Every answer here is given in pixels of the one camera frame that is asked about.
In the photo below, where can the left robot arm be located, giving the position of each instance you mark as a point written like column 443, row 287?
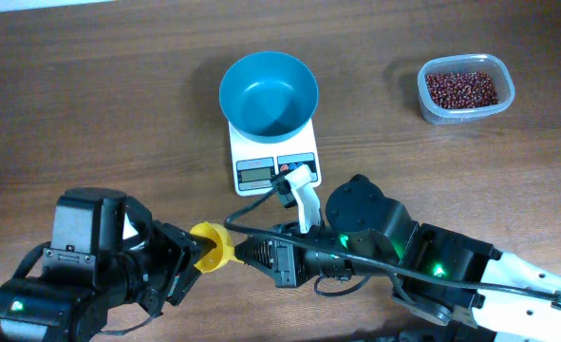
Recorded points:
column 106, row 251

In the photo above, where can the red beans in container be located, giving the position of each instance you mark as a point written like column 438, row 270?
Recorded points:
column 461, row 90

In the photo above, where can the clear plastic bean container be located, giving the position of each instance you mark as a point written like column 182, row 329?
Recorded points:
column 490, row 64

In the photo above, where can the teal plastic bowl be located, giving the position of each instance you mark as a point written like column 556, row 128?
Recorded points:
column 268, row 96

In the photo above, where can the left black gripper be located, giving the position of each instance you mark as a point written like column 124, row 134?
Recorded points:
column 177, row 259

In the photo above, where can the yellow measuring scoop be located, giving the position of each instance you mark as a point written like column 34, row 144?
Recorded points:
column 221, row 253

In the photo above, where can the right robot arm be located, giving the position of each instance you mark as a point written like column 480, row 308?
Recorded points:
column 439, row 275

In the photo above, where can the white digital kitchen scale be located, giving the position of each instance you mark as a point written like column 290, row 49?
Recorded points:
column 255, row 163

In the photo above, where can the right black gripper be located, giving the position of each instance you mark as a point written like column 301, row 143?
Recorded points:
column 285, row 262

